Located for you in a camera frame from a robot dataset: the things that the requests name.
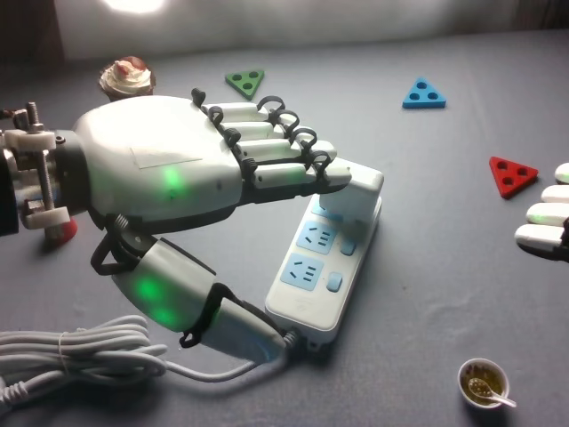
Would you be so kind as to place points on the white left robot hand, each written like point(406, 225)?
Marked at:
point(146, 147)

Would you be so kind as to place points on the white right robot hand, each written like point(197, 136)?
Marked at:
point(540, 213)

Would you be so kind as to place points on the white power adapter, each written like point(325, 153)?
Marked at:
point(365, 195)

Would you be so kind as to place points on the white power strip blue sockets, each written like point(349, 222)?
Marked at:
point(306, 293)

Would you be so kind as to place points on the red triangle block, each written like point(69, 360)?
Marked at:
point(511, 175)

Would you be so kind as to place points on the toy cupcake white cream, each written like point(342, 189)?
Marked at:
point(126, 78)

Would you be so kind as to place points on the small red round object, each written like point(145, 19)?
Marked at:
point(66, 231)

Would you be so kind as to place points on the green triangle block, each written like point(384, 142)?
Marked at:
point(246, 82)

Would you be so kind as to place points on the grey table cloth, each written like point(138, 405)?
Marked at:
point(444, 289)

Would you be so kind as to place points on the blue triangle block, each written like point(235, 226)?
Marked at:
point(422, 95)

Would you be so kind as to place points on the small white soup bowl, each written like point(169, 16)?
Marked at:
point(483, 387)

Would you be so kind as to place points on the small white spoon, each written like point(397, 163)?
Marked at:
point(489, 393)

